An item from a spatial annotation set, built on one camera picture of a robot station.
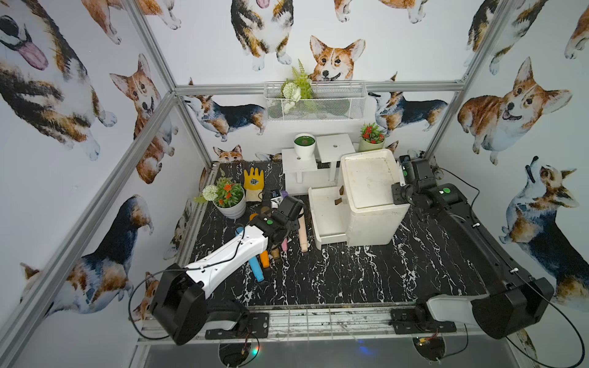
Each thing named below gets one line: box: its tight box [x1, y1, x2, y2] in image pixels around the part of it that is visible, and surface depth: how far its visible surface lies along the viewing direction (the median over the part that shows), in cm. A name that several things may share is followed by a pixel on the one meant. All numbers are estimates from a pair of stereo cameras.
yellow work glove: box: [243, 167, 265, 202], surface depth 114 cm
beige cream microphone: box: [297, 214, 309, 253], surface depth 94 cm
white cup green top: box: [292, 132, 316, 161], surface depth 100 cm
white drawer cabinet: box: [340, 148, 411, 247], surface depth 83 cm
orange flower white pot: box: [193, 170, 247, 219], surface depth 92 cm
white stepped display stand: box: [281, 133, 356, 196], surface depth 102 cm
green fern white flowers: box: [279, 58, 314, 114], surface depth 84 cm
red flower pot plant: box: [358, 121, 389, 152], surface depth 97 cm
